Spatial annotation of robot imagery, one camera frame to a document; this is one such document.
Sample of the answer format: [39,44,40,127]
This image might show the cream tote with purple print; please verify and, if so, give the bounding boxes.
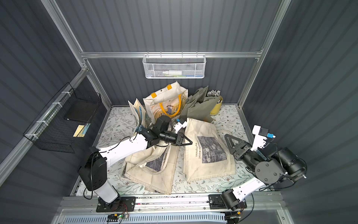
[183,118,236,183]

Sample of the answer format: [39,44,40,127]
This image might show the cream tote bag front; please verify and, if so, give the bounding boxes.
[121,145,180,195]

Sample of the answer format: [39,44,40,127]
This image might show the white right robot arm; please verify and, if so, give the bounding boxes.
[221,134,307,211]

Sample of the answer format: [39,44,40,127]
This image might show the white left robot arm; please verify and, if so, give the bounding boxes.
[78,115,193,204]

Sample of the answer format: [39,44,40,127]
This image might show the olive green canvas bag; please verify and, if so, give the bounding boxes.
[179,86,220,123]

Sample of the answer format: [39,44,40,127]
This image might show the yellow pencil cup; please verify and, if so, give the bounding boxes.
[210,96,223,116]

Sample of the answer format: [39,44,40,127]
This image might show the cream tote blue print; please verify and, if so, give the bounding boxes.
[128,99,152,135]

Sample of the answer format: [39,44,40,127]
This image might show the bundle of pencils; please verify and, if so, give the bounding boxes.
[207,90,221,97]

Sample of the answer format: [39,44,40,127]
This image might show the white tube in basket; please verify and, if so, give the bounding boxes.
[162,70,182,77]

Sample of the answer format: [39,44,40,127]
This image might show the black notebook in basket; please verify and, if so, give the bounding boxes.
[64,100,98,123]

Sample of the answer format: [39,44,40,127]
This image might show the yellow sticky notepad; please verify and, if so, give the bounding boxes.
[73,125,86,138]

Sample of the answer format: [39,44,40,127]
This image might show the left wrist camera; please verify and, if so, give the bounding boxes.
[173,119,187,134]

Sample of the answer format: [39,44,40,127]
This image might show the cream tote yellow handles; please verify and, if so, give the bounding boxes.
[143,82,188,123]

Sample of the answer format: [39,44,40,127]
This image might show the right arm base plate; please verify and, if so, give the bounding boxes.
[208,194,247,210]

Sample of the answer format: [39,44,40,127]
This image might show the white wire wall basket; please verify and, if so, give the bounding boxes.
[142,54,207,79]

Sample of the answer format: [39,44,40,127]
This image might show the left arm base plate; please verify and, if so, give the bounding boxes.
[96,197,137,213]

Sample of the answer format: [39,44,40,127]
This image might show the black wire wall basket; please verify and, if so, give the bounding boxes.
[23,85,102,154]

